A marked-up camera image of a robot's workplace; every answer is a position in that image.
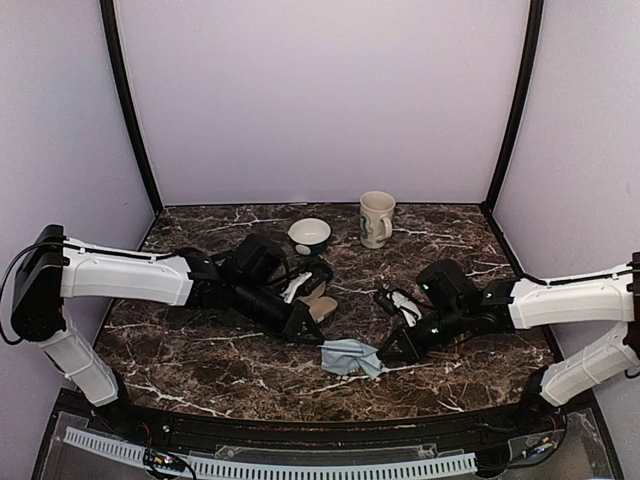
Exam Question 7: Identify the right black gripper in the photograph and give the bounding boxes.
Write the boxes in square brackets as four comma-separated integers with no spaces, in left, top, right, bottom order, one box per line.
[378,302,468,365]

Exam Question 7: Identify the light blue cloth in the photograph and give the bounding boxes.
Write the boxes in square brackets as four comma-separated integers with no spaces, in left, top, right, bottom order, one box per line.
[319,339,384,378]

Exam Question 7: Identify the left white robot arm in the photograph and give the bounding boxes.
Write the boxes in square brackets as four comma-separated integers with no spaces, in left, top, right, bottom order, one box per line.
[5,225,337,436]

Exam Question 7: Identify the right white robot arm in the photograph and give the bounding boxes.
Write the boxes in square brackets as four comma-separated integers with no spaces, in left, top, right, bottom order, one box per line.
[374,254,639,434]

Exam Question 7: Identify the white and navy bowl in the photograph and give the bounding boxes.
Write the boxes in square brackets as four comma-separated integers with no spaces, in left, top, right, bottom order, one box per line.
[288,218,332,256]

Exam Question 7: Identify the white seahorse mug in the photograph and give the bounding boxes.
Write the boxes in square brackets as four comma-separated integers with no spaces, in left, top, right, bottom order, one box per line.
[360,191,396,249]

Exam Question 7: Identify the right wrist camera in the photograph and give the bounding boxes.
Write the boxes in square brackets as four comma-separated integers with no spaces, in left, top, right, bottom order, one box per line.
[373,289,423,327]

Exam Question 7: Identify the white slotted cable duct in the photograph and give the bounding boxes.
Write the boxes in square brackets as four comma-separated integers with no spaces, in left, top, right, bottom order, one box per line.
[63,427,478,479]

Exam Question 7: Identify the black front rail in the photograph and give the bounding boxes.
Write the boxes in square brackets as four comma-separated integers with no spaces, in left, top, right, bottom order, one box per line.
[49,389,596,454]

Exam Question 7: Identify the right black frame post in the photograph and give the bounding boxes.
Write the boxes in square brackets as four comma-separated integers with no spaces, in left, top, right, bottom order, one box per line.
[481,0,545,216]

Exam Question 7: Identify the black frame post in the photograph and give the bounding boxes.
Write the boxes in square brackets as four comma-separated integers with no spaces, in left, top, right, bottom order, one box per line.
[481,0,545,216]
[99,0,164,216]

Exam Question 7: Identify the left black frame post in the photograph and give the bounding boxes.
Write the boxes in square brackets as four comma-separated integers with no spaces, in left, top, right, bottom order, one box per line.
[99,0,164,216]

